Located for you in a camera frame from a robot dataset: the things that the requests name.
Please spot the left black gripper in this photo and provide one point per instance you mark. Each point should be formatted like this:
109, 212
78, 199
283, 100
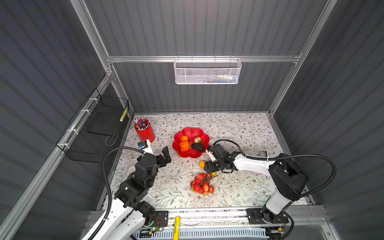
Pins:
162, 162

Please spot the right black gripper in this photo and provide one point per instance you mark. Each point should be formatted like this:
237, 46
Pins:
209, 167

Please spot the yellow fake corn cob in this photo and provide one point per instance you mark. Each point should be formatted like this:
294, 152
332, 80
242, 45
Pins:
209, 167

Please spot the dark fake avocado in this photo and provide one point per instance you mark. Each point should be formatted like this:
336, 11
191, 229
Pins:
199, 147

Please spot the orange fake bell pepper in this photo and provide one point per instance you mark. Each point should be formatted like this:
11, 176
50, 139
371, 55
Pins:
184, 146

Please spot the red fake peach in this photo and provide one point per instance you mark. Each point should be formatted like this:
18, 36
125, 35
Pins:
197, 139

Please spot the red fake lychee bunch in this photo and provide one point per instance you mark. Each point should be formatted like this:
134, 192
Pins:
202, 184

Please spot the red flower-shaped fruit bowl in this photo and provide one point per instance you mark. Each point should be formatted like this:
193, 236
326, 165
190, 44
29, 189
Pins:
190, 132

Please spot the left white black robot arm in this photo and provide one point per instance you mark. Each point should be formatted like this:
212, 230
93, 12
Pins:
127, 212

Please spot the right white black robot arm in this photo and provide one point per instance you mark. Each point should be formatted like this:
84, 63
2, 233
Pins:
289, 178

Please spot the red pen cup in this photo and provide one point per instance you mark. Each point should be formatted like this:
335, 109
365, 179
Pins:
147, 134

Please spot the pens in red cup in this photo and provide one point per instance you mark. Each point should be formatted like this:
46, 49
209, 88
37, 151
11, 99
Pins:
141, 124

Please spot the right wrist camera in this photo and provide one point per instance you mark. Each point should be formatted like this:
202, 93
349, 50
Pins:
210, 154

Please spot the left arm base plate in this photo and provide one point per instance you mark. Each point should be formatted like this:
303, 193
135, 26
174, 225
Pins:
160, 219

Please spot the yellow tool on rail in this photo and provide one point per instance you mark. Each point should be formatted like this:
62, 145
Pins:
177, 228

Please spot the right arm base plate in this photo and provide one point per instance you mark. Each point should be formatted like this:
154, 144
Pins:
258, 216

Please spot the black wire wall basket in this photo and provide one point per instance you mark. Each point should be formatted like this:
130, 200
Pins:
97, 130

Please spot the white wire mesh basket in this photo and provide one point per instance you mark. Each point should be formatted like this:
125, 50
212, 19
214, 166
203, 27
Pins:
207, 71

